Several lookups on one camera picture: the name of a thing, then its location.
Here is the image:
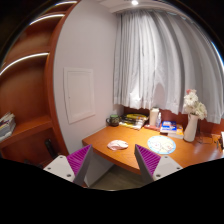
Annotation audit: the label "small clear bottle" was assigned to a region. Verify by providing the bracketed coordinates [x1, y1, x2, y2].
[156, 112, 161, 128]

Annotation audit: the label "white ceramic vase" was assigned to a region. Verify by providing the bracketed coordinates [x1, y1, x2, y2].
[184, 114, 199, 142]

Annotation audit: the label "white sheer curtain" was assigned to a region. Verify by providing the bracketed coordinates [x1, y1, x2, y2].
[114, 9, 224, 123]

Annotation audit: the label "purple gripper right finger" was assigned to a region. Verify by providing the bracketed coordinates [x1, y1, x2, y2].
[134, 144, 182, 183]

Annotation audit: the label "blue and white box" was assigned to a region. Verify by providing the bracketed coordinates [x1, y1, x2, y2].
[160, 121, 177, 134]

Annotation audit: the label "wooden bookshelf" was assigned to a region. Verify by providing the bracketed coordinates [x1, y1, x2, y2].
[0, 0, 80, 167]

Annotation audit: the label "white cylindrical container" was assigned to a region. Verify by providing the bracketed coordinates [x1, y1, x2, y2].
[149, 108, 159, 126]

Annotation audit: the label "stack of books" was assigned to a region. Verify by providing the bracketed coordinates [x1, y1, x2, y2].
[119, 113, 148, 130]

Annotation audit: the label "white pink flowers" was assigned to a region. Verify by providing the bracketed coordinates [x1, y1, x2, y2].
[183, 89, 207, 120]

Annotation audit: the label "white wall access panel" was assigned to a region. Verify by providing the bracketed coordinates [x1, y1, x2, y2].
[64, 67, 95, 124]

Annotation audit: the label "round light blue mouse pad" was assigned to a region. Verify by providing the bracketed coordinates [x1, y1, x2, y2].
[147, 135, 176, 155]

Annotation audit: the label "dark green mug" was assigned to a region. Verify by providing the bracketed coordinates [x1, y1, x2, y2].
[106, 114, 120, 127]

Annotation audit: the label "books on shelf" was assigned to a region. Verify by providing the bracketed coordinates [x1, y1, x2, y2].
[0, 112, 16, 142]

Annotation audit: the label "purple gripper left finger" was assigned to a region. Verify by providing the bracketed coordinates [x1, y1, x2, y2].
[44, 145, 93, 186]

